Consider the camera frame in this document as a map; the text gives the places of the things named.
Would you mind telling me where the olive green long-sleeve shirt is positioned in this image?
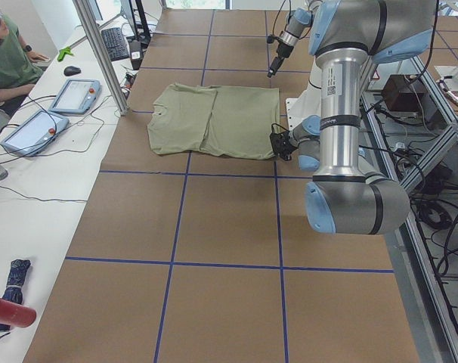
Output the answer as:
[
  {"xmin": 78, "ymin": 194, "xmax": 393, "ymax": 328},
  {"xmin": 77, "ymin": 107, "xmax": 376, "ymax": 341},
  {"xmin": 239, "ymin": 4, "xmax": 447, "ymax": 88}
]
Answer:
[{"xmin": 147, "ymin": 83, "xmax": 280, "ymax": 160}]

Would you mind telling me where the black power adapter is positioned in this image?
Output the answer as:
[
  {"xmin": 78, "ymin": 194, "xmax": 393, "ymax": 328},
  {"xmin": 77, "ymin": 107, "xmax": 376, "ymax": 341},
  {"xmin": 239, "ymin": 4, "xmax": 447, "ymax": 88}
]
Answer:
[{"xmin": 128, "ymin": 40, "xmax": 144, "ymax": 70}]

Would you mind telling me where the brown wooden box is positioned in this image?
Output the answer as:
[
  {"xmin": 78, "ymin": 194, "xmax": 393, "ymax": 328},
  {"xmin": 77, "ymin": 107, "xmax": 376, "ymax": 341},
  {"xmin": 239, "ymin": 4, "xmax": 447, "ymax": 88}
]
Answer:
[{"xmin": 381, "ymin": 74, "xmax": 419, "ymax": 112}]

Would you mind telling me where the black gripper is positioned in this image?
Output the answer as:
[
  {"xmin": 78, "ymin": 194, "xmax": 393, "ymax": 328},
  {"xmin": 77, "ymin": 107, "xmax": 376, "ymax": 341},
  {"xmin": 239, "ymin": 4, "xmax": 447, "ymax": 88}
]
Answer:
[
  {"xmin": 269, "ymin": 131, "xmax": 292, "ymax": 161},
  {"xmin": 266, "ymin": 33, "xmax": 296, "ymax": 78}
]

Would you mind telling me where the blue teach pendant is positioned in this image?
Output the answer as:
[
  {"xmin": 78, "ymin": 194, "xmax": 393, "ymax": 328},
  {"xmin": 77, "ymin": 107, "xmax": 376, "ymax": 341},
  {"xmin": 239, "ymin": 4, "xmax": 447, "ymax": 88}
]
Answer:
[
  {"xmin": 49, "ymin": 79, "xmax": 101, "ymax": 115},
  {"xmin": 0, "ymin": 110, "xmax": 69, "ymax": 157}
]

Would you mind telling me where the red cylindrical bottle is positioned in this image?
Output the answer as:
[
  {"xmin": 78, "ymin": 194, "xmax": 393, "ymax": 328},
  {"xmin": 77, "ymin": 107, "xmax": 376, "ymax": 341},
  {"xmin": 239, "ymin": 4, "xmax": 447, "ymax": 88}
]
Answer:
[{"xmin": 0, "ymin": 298, "xmax": 37, "ymax": 328}]

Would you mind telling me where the black computer mouse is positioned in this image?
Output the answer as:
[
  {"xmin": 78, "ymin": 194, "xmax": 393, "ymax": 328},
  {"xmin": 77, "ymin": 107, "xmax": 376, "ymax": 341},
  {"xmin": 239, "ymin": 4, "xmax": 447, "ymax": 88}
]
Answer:
[{"xmin": 63, "ymin": 66, "xmax": 81, "ymax": 76}]

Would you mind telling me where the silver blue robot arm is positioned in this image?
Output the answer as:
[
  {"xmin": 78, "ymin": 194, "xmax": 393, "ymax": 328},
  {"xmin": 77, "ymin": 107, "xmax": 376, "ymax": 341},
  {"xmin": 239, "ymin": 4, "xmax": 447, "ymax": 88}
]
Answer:
[
  {"xmin": 266, "ymin": 1, "xmax": 323, "ymax": 78},
  {"xmin": 268, "ymin": 1, "xmax": 438, "ymax": 234}
]

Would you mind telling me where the far blue teach pendant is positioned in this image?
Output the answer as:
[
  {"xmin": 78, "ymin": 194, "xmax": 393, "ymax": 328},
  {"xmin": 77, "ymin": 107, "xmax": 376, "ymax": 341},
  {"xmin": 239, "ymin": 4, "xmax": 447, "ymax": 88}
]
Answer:
[{"xmin": 49, "ymin": 79, "xmax": 101, "ymax": 115}]

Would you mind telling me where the near blue teach pendant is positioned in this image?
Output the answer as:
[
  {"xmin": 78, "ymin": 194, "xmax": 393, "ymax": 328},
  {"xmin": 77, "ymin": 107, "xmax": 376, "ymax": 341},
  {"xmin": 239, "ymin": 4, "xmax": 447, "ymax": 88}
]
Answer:
[{"xmin": 0, "ymin": 110, "xmax": 69, "ymax": 157}]

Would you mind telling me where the folded dark blue umbrella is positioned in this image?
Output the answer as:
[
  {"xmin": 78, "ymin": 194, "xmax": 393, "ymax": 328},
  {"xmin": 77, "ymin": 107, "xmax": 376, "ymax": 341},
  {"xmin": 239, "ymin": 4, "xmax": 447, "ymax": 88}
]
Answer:
[{"xmin": 0, "ymin": 259, "xmax": 31, "ymax": 333}]

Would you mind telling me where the aluminium frame post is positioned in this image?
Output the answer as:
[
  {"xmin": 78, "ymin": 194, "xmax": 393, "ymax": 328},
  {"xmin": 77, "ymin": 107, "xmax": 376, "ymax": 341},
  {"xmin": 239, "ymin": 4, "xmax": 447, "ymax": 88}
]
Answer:
[{"xmin": 73, "ymin": 0, "xmax": 128, "ymax": 116}]

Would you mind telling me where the person in green shirt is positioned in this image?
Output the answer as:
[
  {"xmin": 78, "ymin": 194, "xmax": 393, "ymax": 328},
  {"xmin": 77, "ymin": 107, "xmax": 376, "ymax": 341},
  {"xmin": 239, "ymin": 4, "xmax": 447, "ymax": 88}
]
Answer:
[{"xmin": 0, "ymin": 10, "xmax": 49, "ymax": 116}]

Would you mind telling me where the green plastic clamp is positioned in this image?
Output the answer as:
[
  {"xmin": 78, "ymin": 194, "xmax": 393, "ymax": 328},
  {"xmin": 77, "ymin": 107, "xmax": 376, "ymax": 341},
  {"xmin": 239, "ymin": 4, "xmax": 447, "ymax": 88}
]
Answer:
[{"xmin": 57, "ymin": 46, "xmax": 74, "ymax": 62}]

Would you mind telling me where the black keyboard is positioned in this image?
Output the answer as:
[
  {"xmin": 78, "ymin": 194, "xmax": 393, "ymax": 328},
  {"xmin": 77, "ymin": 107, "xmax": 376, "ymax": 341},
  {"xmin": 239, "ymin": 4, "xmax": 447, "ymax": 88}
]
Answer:
[{"xmin": 101, "ymin": 27, "xmax": 130, "ymax": 61}]

